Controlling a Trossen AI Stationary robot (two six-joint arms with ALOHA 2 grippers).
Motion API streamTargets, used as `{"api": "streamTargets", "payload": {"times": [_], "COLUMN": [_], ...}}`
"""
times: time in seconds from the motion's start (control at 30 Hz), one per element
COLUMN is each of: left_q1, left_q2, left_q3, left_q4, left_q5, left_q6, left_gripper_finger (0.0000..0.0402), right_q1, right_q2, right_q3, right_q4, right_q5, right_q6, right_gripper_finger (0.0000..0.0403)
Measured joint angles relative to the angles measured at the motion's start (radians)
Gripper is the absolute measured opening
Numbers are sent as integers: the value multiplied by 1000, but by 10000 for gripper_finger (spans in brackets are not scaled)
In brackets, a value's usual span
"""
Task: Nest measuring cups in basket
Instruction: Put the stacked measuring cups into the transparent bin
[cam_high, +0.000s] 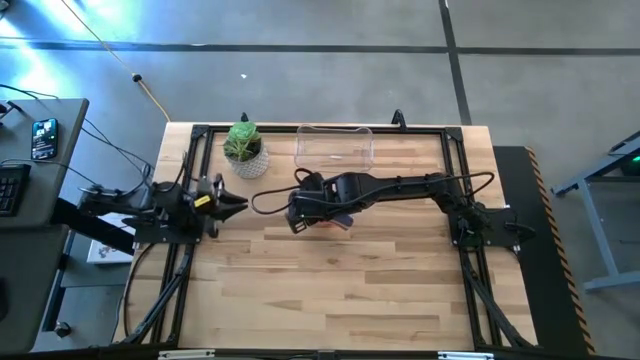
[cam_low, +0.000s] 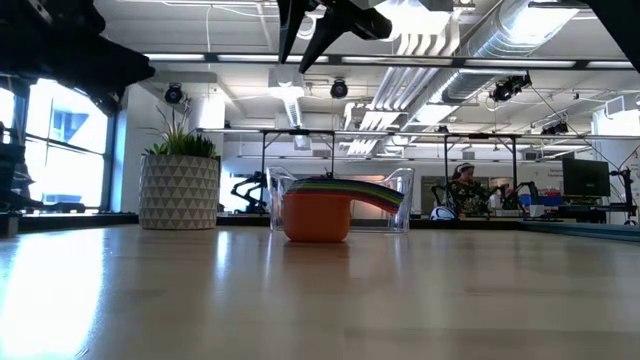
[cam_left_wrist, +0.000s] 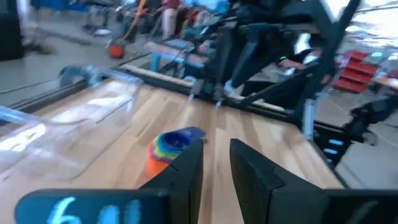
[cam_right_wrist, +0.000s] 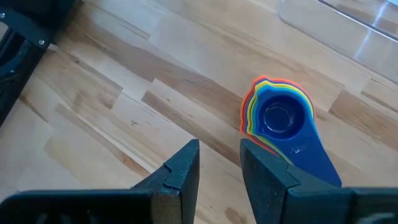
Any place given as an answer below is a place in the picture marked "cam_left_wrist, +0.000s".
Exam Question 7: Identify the silver aluminium bracket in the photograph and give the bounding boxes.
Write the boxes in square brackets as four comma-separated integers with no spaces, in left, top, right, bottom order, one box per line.
[302,98,317,141]

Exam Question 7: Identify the red storage shelf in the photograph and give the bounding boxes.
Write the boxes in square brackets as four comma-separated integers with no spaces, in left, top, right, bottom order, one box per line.
[331,49,379,95]

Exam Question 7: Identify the red box with black frame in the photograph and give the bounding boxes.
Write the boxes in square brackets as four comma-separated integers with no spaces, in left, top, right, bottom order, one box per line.
[108,43,126,59]

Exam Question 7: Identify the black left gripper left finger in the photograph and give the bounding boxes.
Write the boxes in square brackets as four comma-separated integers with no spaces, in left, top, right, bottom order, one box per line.
[14,139,205,224]

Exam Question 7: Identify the teal measuring cup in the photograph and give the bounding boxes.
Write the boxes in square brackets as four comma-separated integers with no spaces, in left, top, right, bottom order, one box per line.
[157,133,180,158]

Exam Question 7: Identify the purple measuring cup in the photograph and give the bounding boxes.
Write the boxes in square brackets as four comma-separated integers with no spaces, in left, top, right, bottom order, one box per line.
[162,126,208,154]

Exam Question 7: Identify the black speaker cabinet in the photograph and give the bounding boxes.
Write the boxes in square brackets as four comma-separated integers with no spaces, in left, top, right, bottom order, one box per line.
[0,0,25,62]

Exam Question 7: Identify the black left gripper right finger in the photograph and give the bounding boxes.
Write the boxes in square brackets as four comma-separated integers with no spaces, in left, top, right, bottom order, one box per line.
[229,139,398,224]

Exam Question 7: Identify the blue-legged wooden bench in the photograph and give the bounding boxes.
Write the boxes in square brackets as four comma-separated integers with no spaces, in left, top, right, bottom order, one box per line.
[145,40,218,80]

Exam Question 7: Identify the clear plastic basket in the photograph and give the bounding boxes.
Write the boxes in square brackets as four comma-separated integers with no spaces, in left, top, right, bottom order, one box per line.
[0,65,144,183]

